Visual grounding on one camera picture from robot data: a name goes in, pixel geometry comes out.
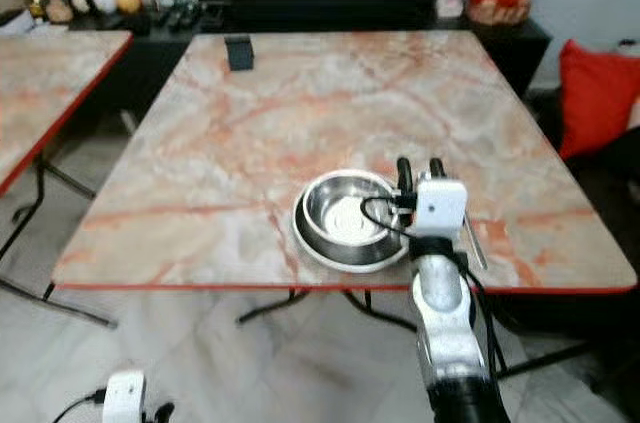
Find silver metal fork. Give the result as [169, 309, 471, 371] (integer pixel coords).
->
[463, 218, 490, 272]

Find stainless steel bowl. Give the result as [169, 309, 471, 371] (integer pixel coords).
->
[302, 170, 407, 247]

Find white round plate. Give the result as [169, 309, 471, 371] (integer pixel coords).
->
[292, 178, 413, 275]

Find black metal table legs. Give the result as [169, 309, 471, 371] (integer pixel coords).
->
[0, 157, 118, 330]
[238, 288, 423, 332]

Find red cushion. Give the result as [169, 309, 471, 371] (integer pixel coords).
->
[558, 39, 640, 161]

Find black phone stand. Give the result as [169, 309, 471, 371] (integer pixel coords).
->
[226, 35, 256, 72]

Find clear jar with red lid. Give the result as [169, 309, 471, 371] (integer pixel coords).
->
[35, 0, 67, 24]

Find small black device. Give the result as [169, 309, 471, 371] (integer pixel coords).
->
[160, 0, 203, 28]

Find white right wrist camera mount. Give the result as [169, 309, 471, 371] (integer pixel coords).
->
[412, 178, 469, 240]

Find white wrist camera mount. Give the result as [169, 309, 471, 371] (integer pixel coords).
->
[103, 371, 147, 423]
[412, 178, 469, 240]

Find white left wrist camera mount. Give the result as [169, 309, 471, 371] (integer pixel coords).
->
[103, 371, 147, 423]

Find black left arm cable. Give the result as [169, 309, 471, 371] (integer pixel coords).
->
[53, 391, 107, 423]

